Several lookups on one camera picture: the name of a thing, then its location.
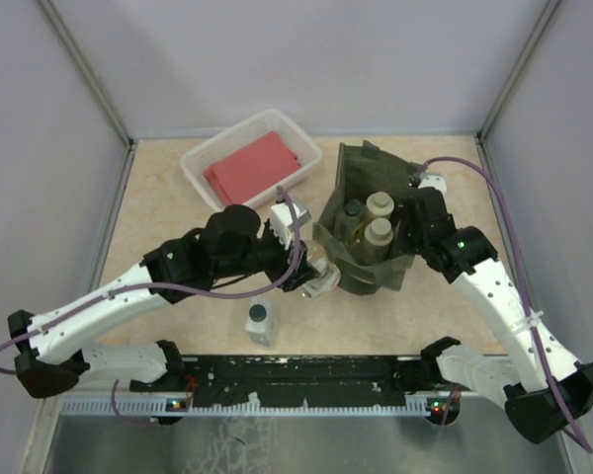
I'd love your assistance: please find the red cloth in basket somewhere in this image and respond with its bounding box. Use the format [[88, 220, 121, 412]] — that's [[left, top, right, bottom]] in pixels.
[[203, 131, 300, 205]]

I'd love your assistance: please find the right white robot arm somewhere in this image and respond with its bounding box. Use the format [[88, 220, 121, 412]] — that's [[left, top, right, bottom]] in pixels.
[[397, 187, 593, 444]]

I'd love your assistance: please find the cream bottle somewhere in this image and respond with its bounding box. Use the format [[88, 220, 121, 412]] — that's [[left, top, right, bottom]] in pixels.
[[366, 192, 395, 221], [362, 218, 393, 265]]

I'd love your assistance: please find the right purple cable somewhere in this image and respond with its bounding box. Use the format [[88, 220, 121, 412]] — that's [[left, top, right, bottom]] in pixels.
[[408, 156, 593, 453]]

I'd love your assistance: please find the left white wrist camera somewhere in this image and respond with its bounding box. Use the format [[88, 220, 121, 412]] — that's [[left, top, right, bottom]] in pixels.
[[269, 190, 311, 250]]

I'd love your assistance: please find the purple cable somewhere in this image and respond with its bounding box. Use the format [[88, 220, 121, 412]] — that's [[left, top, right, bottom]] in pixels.
[[408, 156, 593, 453], [0, 186, 310, 429]]

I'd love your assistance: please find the left aluminium frame post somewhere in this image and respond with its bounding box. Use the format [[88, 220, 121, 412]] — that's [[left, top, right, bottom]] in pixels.
[[35, 0, 135, 147]]

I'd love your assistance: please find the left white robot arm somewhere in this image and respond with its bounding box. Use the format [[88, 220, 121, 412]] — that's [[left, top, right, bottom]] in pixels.
[[8, 201, 320, 399]]

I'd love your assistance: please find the clear square bottle front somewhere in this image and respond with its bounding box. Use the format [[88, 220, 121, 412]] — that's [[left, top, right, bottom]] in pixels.
[[245, 296, 279, 348]]

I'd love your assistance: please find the white slotted cable duct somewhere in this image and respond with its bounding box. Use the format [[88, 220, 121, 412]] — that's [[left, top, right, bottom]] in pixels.
[[61, 393, 459, 419]]

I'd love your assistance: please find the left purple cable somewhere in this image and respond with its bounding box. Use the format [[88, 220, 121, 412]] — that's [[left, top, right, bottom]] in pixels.
[[0, 186, 310, 429]]

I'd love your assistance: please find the olive green canvas bag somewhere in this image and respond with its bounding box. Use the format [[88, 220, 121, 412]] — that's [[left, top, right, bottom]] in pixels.
[[313, 140, 419, 295]]

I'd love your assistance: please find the right aluminium frame post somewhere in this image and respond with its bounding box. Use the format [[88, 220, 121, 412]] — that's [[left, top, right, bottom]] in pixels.
[[476, 0, 564, 142]]

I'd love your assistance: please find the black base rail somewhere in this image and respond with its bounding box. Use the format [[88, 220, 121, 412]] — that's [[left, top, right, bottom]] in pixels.
[[129, 355, 454, 409]]

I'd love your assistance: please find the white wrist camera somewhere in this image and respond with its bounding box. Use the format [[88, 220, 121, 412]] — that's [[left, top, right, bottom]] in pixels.
[[410, 172, 448, 194], [269, 190, 311, 250]]

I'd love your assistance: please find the clear square bottle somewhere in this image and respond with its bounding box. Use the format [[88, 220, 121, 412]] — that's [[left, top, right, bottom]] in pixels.
[[333, 199, 365, 245], [245, 296, 279, 348]]

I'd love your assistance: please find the white plastic basket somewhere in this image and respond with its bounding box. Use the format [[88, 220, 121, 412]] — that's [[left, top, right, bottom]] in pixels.
[[180, 109, 322, 210]]

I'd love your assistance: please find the aluminium frame post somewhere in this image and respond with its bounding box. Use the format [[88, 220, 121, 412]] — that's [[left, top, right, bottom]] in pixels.
[[35, 0, 135, 147], [476, 0, 564, 142]]

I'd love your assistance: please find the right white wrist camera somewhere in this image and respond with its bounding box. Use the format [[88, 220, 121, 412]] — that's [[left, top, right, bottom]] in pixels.
[[410, 172, 448, 194]]

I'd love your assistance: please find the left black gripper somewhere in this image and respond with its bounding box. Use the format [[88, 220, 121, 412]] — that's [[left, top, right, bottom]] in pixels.
[[214, 221, 321, 293]]

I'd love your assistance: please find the amber liquid bottle white cap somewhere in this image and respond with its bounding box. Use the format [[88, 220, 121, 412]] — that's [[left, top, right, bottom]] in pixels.
[[300, 240, 341, 299]]

